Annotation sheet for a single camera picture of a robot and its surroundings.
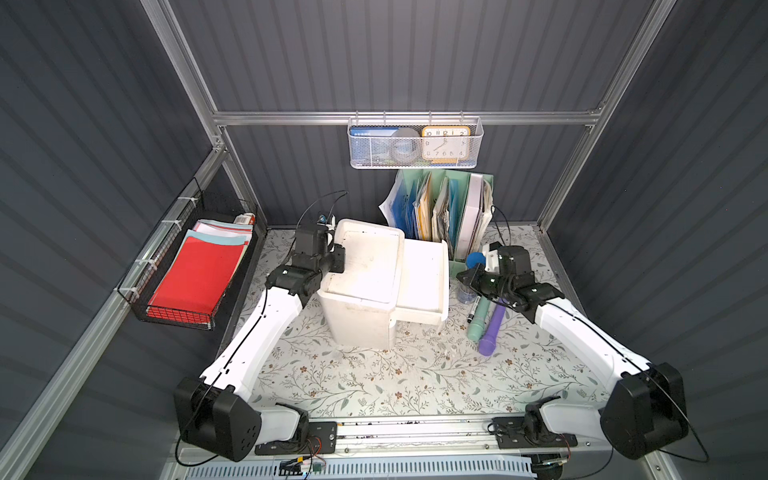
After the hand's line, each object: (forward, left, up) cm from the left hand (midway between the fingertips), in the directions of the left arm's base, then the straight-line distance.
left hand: (330, 246), depth 79 cm
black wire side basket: (+8, +37, +5) cm, 38 cm away
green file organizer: (+21, -33, -4) cm, 40 cm away
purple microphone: (-18, -44, -22) cm, 52 cm away
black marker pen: (-7, -42, -25) cm, 49 cm away
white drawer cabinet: (-17, -9, -1) cm, 19 cm away
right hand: (-4, -37, -7) cm, 37 cm away
